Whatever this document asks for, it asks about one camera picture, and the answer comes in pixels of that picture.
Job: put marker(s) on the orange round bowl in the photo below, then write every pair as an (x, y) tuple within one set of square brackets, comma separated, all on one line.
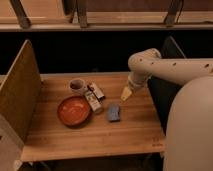
[(73, 111)]

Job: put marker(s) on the white labelled bottle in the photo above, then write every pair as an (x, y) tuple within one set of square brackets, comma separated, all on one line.
[(93, 102)]

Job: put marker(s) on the small brown labelled bottle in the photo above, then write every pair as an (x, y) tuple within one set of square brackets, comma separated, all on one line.
[(96, 90)]

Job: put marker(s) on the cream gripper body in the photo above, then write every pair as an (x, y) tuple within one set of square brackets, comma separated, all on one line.
[(126, 93)]

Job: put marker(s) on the wooden shelf with brackets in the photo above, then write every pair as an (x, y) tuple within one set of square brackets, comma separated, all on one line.
[(105, 15)]

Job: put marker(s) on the blue sponge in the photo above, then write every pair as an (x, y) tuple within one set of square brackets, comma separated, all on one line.
[(113, 113)]

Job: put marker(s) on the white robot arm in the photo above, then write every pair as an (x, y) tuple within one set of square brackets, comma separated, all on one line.
[(189, 133)]

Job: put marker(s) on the black right side panel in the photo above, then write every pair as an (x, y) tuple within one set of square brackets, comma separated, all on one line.
[(162, 91)]

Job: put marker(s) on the left wooden side panel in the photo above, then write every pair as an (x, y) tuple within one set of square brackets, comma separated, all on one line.
[(19, 90)]

